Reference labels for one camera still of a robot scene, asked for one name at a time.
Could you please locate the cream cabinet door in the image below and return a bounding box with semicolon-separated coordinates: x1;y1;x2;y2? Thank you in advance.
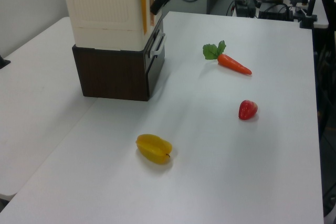
140;0;164;37

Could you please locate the cream plastic cabinet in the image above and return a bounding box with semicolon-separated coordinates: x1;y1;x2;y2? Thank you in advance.
60;0;165;51

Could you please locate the small black electronics box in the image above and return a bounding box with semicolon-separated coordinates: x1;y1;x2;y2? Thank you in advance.
234;0;257;18

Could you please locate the dark brown drawer box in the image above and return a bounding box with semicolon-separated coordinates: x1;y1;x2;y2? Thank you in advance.
71;16;167;102

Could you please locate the orange toy carrot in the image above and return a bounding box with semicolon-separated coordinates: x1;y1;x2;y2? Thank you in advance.
202;40;253;76

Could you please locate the wide black electronics box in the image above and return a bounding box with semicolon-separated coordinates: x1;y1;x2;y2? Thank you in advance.
258;3;292;22

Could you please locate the red toy strawberry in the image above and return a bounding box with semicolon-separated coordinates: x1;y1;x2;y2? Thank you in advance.
238;99;259;121

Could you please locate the black monitor stand pole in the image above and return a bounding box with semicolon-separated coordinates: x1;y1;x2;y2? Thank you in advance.
299;0;322;29

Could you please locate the yellow toy starfruit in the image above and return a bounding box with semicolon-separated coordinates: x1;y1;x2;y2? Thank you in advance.
135;133;173;165

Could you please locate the white drawer handle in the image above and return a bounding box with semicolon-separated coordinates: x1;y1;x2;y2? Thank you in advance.
149;31;167;58

